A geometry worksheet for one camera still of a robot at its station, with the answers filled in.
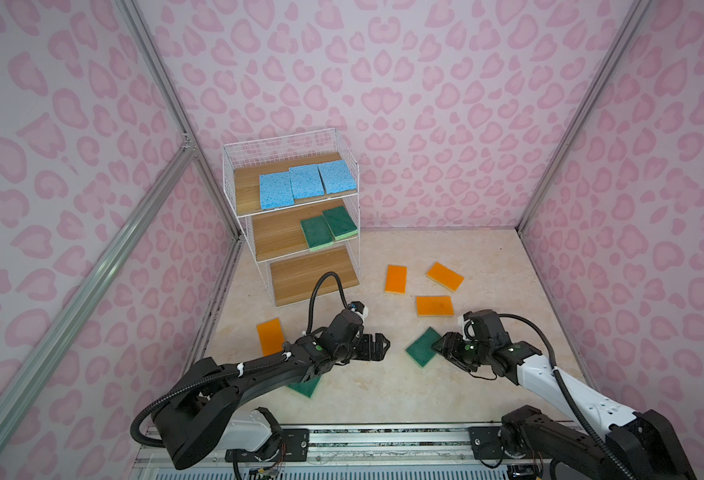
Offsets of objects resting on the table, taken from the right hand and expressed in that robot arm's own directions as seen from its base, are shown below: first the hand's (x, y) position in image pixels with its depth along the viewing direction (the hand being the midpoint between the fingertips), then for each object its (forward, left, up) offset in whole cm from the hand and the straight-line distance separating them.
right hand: (437, 348), depth 82 cm
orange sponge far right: (+30, -8, -8) cm, 32 cm away
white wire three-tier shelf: (+31, +46, -7) cm, 56 cm away
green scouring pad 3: (+2, +4, -6) cm, 7 cm away
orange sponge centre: (+17, -2, -7) cm, 19 cm away
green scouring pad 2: (+25, +34, +20) cm, 46 cm away
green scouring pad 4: (-10, +36, -5) cm, 37 cm away
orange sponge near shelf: (+28, +10, -7) cm, 30 cm away
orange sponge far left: (+4, +48, -5) cm, 49 cm away
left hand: (+1, +15, +2) cm, 16 cm away
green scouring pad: (+29, +27, +20) cm, 44 cm away
